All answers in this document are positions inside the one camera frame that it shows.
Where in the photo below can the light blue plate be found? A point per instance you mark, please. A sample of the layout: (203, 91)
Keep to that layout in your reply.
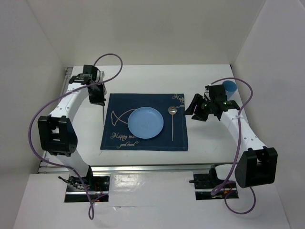
(145, 122)

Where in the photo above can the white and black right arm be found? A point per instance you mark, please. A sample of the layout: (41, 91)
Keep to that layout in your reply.
(254, 163)

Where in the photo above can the silver spoon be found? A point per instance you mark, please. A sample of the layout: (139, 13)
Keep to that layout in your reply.
(172, 110)

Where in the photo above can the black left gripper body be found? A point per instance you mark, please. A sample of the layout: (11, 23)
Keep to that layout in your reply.
(96, 96)

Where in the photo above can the silver fork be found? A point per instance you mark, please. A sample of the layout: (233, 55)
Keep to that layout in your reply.
(103, 115)

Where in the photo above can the navy blue fish placemat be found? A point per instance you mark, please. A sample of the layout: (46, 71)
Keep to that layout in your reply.
(116, 135)

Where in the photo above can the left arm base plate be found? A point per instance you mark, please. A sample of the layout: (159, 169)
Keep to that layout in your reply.
(98, 189)

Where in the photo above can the light blue cup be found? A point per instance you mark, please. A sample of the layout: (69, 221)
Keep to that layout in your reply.
(230, 88)

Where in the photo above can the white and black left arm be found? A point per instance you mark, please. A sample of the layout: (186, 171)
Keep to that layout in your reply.
(56, 132)

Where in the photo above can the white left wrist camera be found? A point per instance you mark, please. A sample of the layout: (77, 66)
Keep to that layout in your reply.
(100, 76)

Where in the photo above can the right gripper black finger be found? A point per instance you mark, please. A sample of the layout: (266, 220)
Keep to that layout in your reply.
(200, 117)
(196, 102)

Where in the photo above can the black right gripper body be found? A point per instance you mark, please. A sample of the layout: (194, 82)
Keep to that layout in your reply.
(205, 106)

